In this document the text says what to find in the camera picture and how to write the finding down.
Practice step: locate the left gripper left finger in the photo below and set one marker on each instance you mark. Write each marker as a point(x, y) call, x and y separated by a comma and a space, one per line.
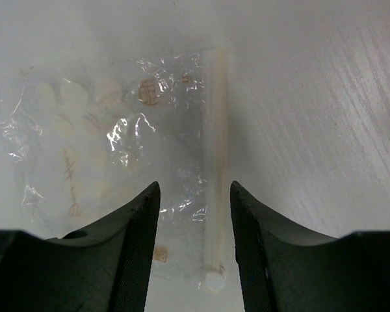
point(104, 266)

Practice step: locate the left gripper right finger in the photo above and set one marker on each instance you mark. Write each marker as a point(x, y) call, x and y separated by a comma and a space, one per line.
point(284, 266)

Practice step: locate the clear zip top bag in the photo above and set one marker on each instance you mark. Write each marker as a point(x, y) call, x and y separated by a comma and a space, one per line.
point(88, 138)

